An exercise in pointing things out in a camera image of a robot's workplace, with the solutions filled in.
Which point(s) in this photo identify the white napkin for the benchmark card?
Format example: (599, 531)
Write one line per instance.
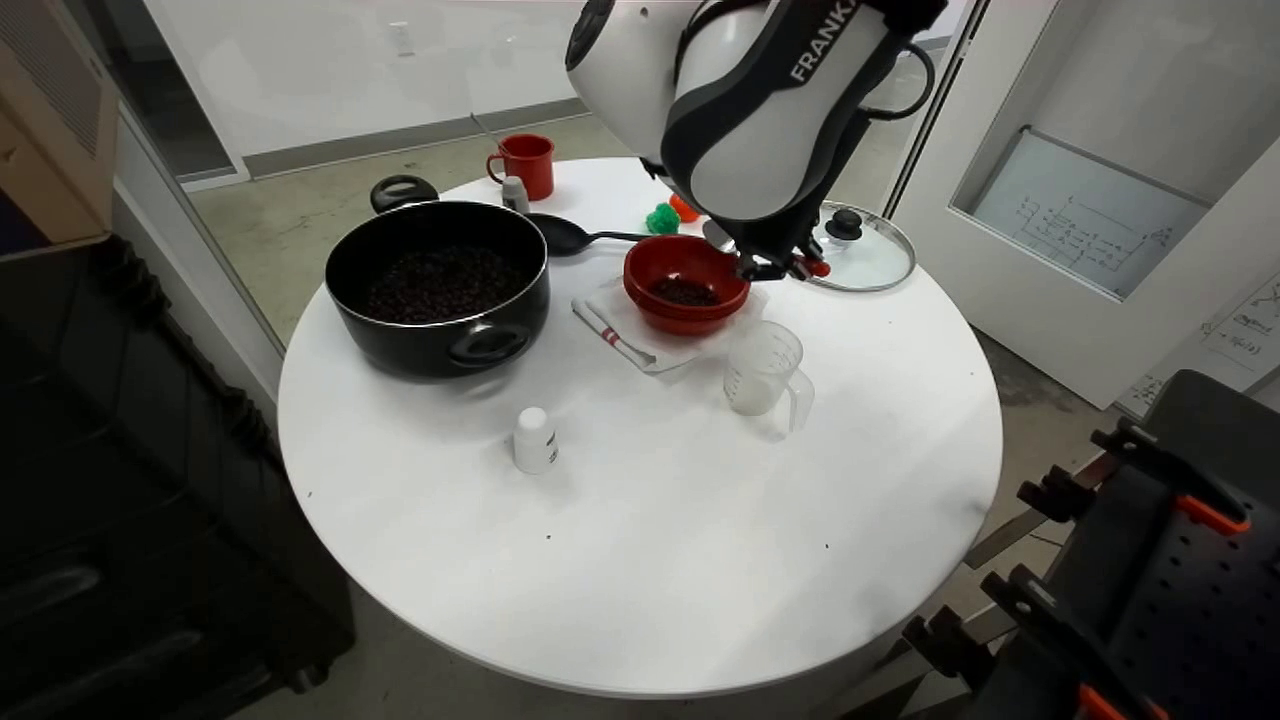
(666, 357)

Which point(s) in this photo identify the green toy vegetable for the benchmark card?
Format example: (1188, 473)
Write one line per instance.
(660, 217)

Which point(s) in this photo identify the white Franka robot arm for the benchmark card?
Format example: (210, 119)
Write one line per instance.
(746, 92)

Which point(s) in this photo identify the black perforated mounting table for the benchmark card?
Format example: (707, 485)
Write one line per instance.
(1203, 613)

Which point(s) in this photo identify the white pill bottle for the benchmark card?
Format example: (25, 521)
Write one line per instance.
(532, 440)

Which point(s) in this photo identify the clear plastic measuring jug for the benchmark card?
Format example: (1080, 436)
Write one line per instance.
(760, 369)

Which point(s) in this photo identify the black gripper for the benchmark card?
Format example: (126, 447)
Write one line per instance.
(769, 238)

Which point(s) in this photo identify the red mug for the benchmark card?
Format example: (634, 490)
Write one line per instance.
(528, 164)

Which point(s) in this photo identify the glass pot lid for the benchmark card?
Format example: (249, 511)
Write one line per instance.
(865, 263)

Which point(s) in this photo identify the grey shaker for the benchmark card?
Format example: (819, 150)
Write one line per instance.
(515, 194)

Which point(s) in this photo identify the black cooking pot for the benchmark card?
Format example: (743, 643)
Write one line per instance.
(440, 287)

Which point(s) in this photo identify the red bowl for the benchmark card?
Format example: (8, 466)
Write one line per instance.
(685, 287)

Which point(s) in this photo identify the black ladle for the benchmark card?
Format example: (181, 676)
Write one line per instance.
(560, 233)

